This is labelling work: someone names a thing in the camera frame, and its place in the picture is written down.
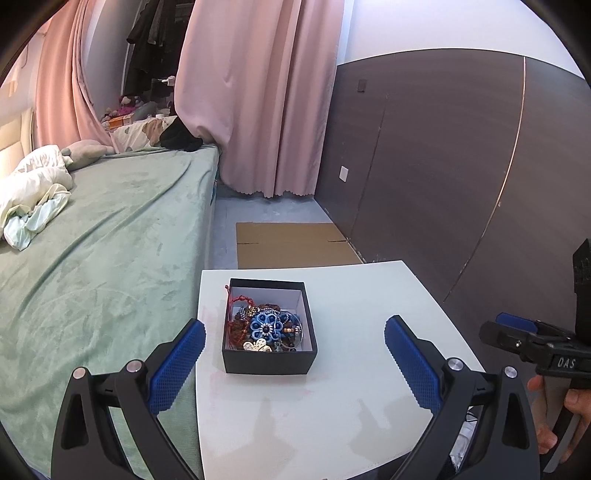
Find wide pink curtain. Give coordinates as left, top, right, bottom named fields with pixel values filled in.
left=174, top=0, right=347, bottom=199

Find person's right hand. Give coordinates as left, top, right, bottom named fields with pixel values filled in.
left=527, top=375, right=591, bottom=456

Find bed with green blanket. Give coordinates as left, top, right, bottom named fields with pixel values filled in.
left=0, top=146, right=222, bottom=477

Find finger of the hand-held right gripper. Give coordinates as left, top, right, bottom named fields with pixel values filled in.
left=496, top=312, right=560, bottom=340
left=479, top=321, right=550, bottom=366

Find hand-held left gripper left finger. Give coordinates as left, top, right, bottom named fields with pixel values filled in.
left=50, top=318, right=206, bottom=480

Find red string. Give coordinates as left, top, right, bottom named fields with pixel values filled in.
left=224, top=284, right=251, bottom=352

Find white table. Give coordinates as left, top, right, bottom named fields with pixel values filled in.
left=195, top=260, right=486, bottom=480

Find black jewelry box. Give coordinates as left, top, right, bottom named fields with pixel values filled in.
left=222, top=277, right=320, bottom=376

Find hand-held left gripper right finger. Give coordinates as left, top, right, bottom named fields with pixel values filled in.
left=383, top=315, right=541, bottom=480

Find pile of plush toys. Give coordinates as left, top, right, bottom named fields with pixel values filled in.
left=99, top=94, right=174, bottom=130

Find flat cardboard sheet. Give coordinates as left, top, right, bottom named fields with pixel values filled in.
left=235, top=222, right=365, bottom=269

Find black cloth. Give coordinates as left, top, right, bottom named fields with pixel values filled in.
left=159, top=122, right=204, bottom=152

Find narrow pink curtain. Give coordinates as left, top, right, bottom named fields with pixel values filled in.
left=34, top=0, right=116, bottom=151

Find grey plush pillow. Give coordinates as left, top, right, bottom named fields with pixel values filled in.
left=61, top=138, right=110, bottom=169

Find blue flower ornament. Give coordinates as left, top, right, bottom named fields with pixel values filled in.
left=249, top=311, right=287, bottom=343

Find patterned cream pillow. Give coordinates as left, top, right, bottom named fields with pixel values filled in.
left=110, top=115, right=179, bottom=152

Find hanging dark clothes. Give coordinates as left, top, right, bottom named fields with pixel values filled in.
left=122, top=0, right=195, bottom=100

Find beige headboard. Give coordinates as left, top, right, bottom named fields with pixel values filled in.
left=0, top=108, right=36, bottom=179

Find white crumpled quilt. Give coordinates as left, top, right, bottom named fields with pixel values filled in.
left=0, top=144, right=75, bottom=252

